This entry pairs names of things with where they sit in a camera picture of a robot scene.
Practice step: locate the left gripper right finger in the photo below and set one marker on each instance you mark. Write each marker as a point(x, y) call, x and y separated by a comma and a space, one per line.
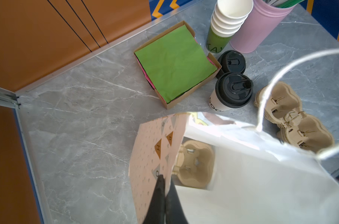
point(173, 210)

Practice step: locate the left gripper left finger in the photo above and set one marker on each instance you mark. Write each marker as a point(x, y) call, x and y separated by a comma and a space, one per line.
point(156, 211)

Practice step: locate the single pulp cup carrier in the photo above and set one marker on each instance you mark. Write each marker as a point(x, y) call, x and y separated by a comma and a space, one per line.
point(195, 163)

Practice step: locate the cartoon animal paper gift bag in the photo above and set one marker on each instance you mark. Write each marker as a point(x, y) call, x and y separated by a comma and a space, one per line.
point(256, 178)

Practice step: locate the white paper coffee cup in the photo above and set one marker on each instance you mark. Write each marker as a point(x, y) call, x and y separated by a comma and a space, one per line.
point(215, 103)

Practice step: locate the black plastic cup lid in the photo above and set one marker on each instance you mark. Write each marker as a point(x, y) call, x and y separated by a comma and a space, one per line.
point(234, 90)

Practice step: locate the stack of pulp cup carriers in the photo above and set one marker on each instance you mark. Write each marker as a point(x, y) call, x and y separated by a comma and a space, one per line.
point(297, 128)

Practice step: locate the green paper napkin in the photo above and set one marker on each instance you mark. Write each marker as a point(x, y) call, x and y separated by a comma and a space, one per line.
point(175, 63)

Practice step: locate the stack of black lids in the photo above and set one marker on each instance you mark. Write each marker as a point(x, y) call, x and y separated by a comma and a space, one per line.
point(231, 62)

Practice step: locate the stack of paper cups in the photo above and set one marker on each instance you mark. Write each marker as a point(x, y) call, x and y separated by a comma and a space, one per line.
point(226, 20)

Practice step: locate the pink straw holder cup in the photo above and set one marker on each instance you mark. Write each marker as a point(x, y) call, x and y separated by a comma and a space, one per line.
point(262, 20)

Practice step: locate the bundle of wrapped straws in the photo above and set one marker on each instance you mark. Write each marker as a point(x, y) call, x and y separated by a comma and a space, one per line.
point(283, 3)

